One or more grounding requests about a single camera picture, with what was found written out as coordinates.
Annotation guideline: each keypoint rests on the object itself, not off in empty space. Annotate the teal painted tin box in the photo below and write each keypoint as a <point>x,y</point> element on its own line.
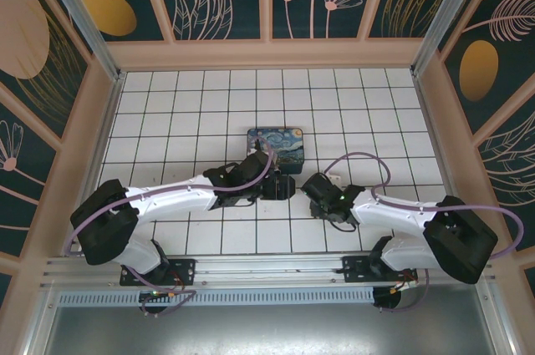
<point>288,146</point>

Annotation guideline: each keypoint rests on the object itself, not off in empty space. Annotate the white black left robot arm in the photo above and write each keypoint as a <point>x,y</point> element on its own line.
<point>167,200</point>

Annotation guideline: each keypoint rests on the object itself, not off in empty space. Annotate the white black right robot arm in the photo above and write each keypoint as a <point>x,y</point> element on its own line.
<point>397,213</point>

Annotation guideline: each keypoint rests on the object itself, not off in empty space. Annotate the grey metal sheet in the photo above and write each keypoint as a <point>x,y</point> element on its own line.
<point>267,330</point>

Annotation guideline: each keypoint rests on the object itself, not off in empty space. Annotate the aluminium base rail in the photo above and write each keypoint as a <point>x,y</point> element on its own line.
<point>267,267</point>

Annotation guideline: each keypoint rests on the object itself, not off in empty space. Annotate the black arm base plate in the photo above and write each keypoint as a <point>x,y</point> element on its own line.
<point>184,269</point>
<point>355,267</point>

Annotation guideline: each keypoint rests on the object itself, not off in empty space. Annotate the aluminium corner post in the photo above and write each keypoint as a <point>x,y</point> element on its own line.
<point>439,16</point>
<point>85,21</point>

